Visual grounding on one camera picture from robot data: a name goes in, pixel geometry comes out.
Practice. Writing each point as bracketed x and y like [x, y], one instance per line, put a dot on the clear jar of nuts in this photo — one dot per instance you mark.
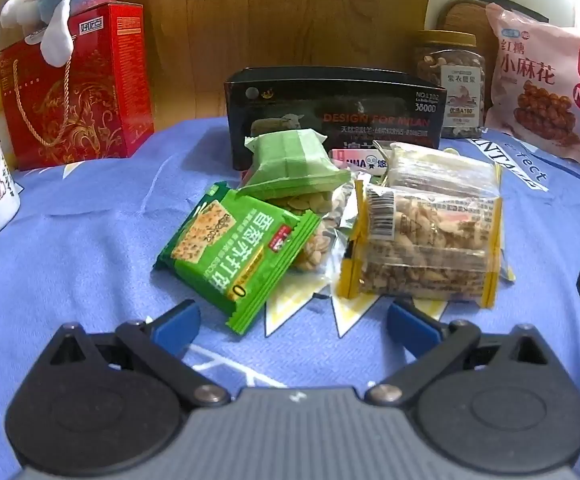
[450, 70]

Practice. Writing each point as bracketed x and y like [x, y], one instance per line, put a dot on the light green snack packet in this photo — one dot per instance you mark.
[295, 165]

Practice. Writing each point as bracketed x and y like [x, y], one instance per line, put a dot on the woven rattan board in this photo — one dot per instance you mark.
[462, 15]

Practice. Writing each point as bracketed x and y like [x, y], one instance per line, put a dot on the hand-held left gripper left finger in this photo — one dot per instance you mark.
[177, 322]

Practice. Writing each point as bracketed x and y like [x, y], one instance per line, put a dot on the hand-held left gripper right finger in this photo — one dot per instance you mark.
[410, 325]

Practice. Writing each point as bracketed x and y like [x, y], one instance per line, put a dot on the clear snack packet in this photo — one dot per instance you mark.
[435, 170]

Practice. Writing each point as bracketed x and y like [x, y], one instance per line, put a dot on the yellow-edged peanut packet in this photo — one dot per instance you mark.
[420, 245]

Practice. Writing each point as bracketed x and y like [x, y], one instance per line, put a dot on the black cardboard box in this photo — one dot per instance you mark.
[370, 110]

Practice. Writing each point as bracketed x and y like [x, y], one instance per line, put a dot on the blue printed bed sheet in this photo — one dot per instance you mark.
[94, 260]

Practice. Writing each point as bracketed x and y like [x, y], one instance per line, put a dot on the red gift box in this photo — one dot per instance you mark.
[94, 110]

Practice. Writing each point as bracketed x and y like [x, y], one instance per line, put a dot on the clear bag of broad beans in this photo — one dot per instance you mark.
[312, 252]

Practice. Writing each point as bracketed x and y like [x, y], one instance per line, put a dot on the pink and white packet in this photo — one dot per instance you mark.
[360, 162]

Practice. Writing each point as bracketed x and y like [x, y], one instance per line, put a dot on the wooden headboard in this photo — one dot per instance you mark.
[270, 10]

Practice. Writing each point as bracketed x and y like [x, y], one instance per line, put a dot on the pink snack bag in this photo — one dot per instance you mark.
[535, 90]

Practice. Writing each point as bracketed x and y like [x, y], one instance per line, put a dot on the green cracker packet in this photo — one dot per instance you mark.
[229, 255]

